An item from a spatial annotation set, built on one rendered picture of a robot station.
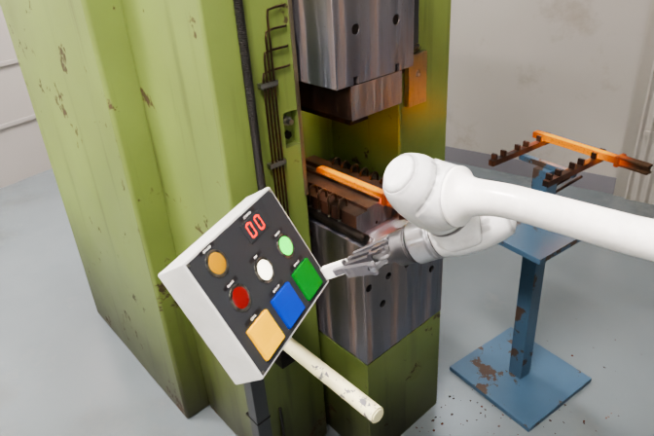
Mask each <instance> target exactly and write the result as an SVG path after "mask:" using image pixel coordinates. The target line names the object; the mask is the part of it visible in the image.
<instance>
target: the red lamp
mask: <svg viewBox="0 0 654 436"><path fill-rule="evenodd" d="M233 300H234V303H235V305H236V306H237V307H238V308H240V309H245V308H246V307H247V306H248V303H249V296H248V293H247V291H246V290H245V289H244V288H243V287H237V288H235V290H234V292H233Z"/></svg>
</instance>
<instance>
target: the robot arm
mask: <svg viewBox="0 0 654 436"><path fill-rule="evenodd" d="M382 188H383V192H384V194H385V196H386V198H387V200H388V201H389V203H390V204H391V206H392V207H393V208H394V209H395V210H396V211H397V212H398V213H399V214H400V215H402V216H403V217H404V218H405V219H407V220H408V221H409V223H407V224H406V226H405V228H402V229H399V230H396V231H393V232H392V233H391V234H389V235H387V236H385V237H383V238H381V239H379V240H377V241H375V242H372V243H370V244H368V245H366V246H364V247H362V248H359V249H357V250H355V251H353V252H352V254H353V255H351V256H348V257H347V259H342V260H340V261H337V262H334V263H331V264H328V265H326V266H323V267H322V268H321V269H320V270H321V272H322V273H323V275H324V276H325V278H326V279H327V280H328V279H331V278H334V277H337V276H340V275H343V274H346V276H347V277H348V278H350V277H357V276H362V275H368V274H373V275H377V274H379V273H380V271H379V268H381V267H382V266H388V265H390V264H392V263H393V262H395V263H397V264H399V265H401V266H407V265H410V264H413V263H416V262H418V263H420V264H425V263H428V262H431V261H435V260H438V259H443V258H445V257H449V256H462V255H467V254H471V253H475V252H478V251H481V250H484V249H487V248H490V247H492V246H494V245H496V244H498V243H500V242H501V241H503V240H505V239H506V238H508V237H509V236H511V235H512V234H513V233H514V232H515V231H516V227H517V221H518V222H522V223H525V224H529V225H532V226H534V227H537V228H541V229H544V230H547V231H550V232H554V233H557V234H560V235H563V236H569V237H572V238H575V239H578V240H582V241H585V242H588V243H591V244H594V245H597V246H600V247H603V248H607V249H610V250H613V251H617V252H620V253H623V254H627V255H631V256H634V257H638V258H641V259H645V260H649V261H653V262H654V219H651V218H646V217H642V216H637V215H634V214H630V213H626V212H622V211H618V210H614V209H610V208H606V207H602V206H598V205H594V204H590V203H586V202H583V201H579V200H572V199H568V198H564V197H560V196H557V195H553V194H549V193H545V192H541V191H537V190H533V189H530V188H526V187H521V186H517V185H512V184H507V183H502V182H496V181H490V180H485V179H480V178H476V177H474V176H473V174H472V172H471V171H470V170H469V169H468V168H467V167H465V166H462V165H456V164H453V163H447V162H444V161H441V160H438V159H432V158H430V157H428V156H426V155H423V154H418V153H405V154H402V155H400V156H398V157H397V158H395V159H394V160H393V161H392V162H391V163H390V164H389V165H388V166H387V168H386V170H385V172H384V175H383V184H382Z"/></svg>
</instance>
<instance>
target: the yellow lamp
mask: <svg viewBox="0 0 654 436"><path fill-rule="evenodd" d="M208 264H209V267H210V268H211V270H212V271H213V272H214V273H217V274H221V273H223V272H224V271H225V269H226V261H225V259H224V257H223V256H222V255H221V254H220V253H217V252H214V253H212V254H211V255H210V256H209V259H208Z"/></svg>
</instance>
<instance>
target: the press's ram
mask: <svg viewBox="0 0 654 436"><path fill-rule="evenodd" d="M414 5H415V0H292V8H293V20H294V30H295V42H296V54H297V65H298V76H299V81H300V82H304V83H308V84H312V85H316V86H319V87H322V88H326V89H330V90H334V91H338V90H341V89H344V88H347V87H351V86H353V85H354V84H360V83H363V82H366V81H369V80H372V79H375V78H378V77H381V76H384V75H387V74H390V73H393V72H395V70H397V71H399V70H402V69H405V68H409V67H412V66H414ZM353 83H354V84H353Z"/></svg>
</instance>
